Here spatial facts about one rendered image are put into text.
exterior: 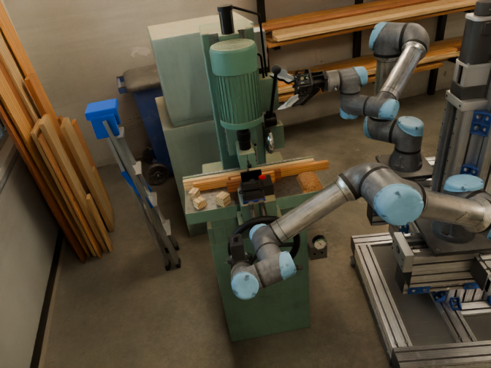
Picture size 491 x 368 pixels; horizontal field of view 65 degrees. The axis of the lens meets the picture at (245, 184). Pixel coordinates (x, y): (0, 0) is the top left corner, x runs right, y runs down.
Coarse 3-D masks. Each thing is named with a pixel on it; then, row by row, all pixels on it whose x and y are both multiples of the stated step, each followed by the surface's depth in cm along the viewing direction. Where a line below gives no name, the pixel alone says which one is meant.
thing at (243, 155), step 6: (240, 150) 164; (246, 150) 164; (252, 150) 163; (240, 156) 161; (246, 156) 162; (252, 156) 162; (240, 162) 163; (246, 162) 163; (252, 162) 164; (240, 168) 165
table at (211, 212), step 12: (276, 180) 173; (288, 180) 172; (204, 192) 171; (216, 192) 170; (276, 192) 165; (288, 192) 164; (300, 192) 163; (312, 192) 162; (192, 204) 164; (216, 204) 162; (228, 204) 161; (288, 204) 164; (192, 216) 160; (204, 216) 161; (216, 216) 162; (228, 216) 163; (240, 216) 159
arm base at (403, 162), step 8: (392, 152) 187; (400, 152) 179; (416, 152) 177; (392, 160) 184; (400, 160) 181; (408, 160) 179; (416, 160) 179; (392, 168) 185; (400, 168) 181; (408, 168) 180; (416, 168) 180
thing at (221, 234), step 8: (272, 160) 208; (280, 160) 207; (208, 168) 209; (216, 168) 208; (208, 224) 168; (208, 232) 166; (216, 232) 167; (224, 232) 167; (232, 232) 168; (248, 232) 169; (216, 240) 169; (224, 240) 170
